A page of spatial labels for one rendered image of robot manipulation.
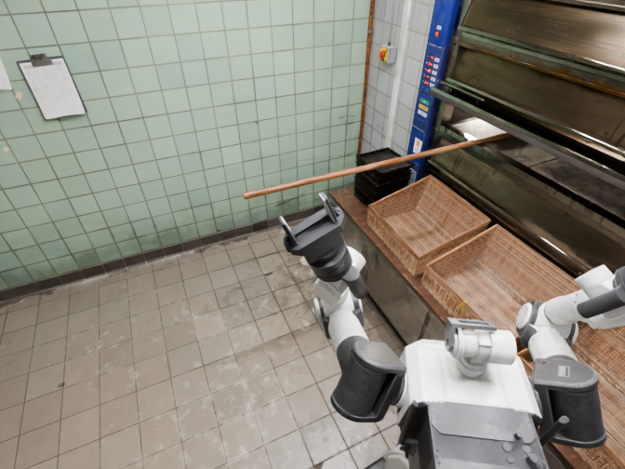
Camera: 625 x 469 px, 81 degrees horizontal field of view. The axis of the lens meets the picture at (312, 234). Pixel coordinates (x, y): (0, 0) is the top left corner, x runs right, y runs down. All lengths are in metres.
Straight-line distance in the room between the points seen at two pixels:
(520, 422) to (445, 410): 0.14
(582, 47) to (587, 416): 1.41
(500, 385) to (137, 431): 2.00
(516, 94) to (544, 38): 0.25
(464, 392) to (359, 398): 0.21
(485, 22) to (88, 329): 3.02
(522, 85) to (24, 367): 3.26
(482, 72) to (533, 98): 0.34
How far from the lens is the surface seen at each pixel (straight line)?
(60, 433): 2.66
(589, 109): 1.95
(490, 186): 2.30
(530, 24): 2.10
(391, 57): 2.81
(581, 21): 1.98
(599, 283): 0.99
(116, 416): 2.56
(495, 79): 2.21
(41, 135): 2.80
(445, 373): 0.87
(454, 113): 2.56
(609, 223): 1.98
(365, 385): 0.84
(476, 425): 0.84
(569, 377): 0.96
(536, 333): 1.16
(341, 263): 0.73
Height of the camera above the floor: 2.12
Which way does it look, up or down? 40 degrees down
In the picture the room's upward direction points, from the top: straight up
